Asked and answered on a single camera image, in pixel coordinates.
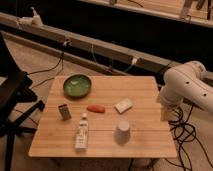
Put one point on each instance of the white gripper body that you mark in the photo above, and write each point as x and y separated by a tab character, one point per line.
166	112

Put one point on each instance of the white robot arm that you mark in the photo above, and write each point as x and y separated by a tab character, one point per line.
185	81

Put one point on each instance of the white eraser block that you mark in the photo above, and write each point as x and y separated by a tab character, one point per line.
123	105

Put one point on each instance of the green ceramic bowl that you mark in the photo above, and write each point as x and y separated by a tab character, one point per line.
77	86

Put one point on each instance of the wooden table top board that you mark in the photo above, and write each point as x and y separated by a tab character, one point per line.
149	136

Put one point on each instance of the orange carrot toy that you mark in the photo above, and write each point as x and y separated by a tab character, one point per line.
96	108

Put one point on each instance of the white tube bottle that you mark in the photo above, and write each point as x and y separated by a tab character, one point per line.
81	140

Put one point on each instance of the small dark box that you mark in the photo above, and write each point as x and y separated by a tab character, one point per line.
64	111

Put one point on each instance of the black office chair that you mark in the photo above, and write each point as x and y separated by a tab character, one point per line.
15	89

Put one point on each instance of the white power adapter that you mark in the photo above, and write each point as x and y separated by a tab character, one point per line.
34	20

